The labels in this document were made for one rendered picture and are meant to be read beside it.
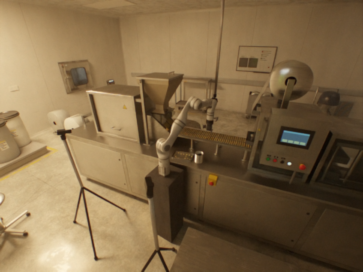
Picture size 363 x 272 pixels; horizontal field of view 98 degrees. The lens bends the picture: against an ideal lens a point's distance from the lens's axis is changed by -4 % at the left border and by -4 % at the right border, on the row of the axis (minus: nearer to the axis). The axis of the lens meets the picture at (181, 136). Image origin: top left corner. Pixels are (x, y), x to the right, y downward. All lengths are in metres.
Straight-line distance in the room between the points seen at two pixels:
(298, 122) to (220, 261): 0.96
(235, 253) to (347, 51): 5.06
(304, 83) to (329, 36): 3.97
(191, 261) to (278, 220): 0.93
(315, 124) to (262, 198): 0.72
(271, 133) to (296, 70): 0.48
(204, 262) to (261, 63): 4.77
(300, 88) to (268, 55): 3.77
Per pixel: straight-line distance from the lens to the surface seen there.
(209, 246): 1.22
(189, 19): 5.62
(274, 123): 1.26
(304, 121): 1.28
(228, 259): 1.21
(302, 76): 1.48
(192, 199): 1.85
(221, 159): 1.69
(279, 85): 1.47
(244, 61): 5.22
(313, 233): 1.91
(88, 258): 2.14
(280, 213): 1.74
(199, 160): 1.58
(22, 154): 3.97
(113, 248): 2.11
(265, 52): 5.21
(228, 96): 5.42
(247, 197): 1.64
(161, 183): 1.41
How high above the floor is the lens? 1.77
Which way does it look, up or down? 28 degrees down
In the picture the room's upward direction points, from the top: straight up
